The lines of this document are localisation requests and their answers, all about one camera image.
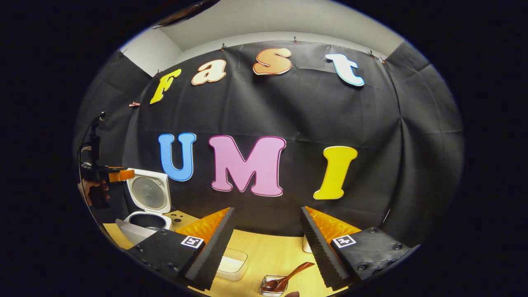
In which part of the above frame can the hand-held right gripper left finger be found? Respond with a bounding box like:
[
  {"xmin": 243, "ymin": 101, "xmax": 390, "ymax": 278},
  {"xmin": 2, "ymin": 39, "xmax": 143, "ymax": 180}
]
[{"xmin": 126, "ymin": 207, "xmax": 237, "ymax": 290}]

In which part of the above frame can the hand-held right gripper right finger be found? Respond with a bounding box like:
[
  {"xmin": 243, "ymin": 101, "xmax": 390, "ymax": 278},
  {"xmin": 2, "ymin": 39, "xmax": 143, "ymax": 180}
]
[{"xmin": 300, "ymin": 206, "xmax": 413, "ymax": 289}]

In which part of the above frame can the white rice heap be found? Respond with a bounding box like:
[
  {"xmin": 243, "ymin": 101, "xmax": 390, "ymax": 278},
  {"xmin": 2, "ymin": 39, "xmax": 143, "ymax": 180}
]
[{"xmin": 219, "ymin": 257, "xmax": 247, "ymax": 275}]

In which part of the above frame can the white rice cooker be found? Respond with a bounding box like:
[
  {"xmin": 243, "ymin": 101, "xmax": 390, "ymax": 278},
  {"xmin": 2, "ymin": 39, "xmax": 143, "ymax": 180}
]
[{"xmin": 115, "ymin": 168, "xmax": 173, "ymax": 247}]

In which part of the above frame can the brown wooden spoon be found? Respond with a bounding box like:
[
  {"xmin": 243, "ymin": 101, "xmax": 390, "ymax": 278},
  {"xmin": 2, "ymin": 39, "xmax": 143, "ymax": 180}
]
[{"xmin": 263, "ymin": 262, "xmax": 315, "ymax": 292}]

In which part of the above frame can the clear square chopstick holder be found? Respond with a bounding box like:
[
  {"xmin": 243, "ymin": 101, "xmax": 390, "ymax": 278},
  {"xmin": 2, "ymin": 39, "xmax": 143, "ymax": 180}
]
[{"xmin": 259, "ymin": 275, "xmax": 288, "ymax": 296}]

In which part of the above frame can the clear plastic box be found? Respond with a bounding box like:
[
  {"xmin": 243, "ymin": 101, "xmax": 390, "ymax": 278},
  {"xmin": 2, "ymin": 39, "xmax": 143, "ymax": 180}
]
[{"xmin": 216, "ymin": 247, "xmax": 249, "ymax": 282}]

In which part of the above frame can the black backdrop cloth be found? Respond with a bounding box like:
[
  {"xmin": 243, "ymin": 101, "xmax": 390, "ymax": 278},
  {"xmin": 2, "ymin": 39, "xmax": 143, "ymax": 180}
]
[{"xmin": 74, "ymin": 39, "xmax": 466, "ymax": 248}]

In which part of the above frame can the dark brown blurred object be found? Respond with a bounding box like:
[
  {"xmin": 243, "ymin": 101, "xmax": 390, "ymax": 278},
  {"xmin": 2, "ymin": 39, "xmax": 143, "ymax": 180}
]
[{"xmin": 153, "ymin": 0, "xmax": 221, "ymax": 29}]

